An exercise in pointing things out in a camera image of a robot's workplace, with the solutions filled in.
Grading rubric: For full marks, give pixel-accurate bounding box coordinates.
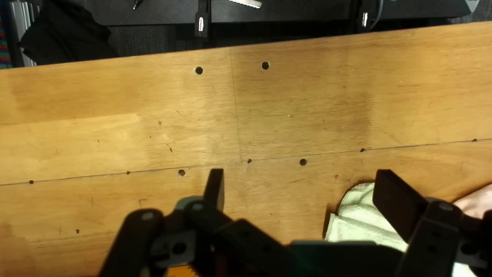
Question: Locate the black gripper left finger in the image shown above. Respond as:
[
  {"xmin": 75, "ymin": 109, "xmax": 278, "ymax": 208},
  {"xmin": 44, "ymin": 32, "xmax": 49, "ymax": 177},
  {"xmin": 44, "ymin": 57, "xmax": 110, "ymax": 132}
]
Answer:
[{"xmin": 98, "ymin": 168, "xmax": 309, "ymax": 277}]

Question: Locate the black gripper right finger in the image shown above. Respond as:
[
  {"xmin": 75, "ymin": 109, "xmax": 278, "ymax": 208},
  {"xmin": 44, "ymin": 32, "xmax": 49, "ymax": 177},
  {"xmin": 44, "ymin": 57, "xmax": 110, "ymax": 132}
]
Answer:
[{"xmin": 372, "ymin": 168, "xmax": 492, "ymax": 277}]

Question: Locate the light green shirt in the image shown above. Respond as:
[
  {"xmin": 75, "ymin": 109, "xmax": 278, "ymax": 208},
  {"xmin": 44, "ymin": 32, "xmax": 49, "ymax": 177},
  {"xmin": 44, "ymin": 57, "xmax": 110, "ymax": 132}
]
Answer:
[{"xmin": 322, "ymin": 181, "xmax": 478, "ymax": 277}]

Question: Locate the black cable with silver plug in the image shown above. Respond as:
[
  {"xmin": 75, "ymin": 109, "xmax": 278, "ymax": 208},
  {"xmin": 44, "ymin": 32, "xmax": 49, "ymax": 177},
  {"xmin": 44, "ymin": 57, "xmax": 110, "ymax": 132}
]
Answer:
[
  {"xmin": 193, "ymin": 0, "xmax": 212, "ymax": 40},
  {"xmin": 356, "ymin": 0, "xmax": 384, "ymax": 32}
]

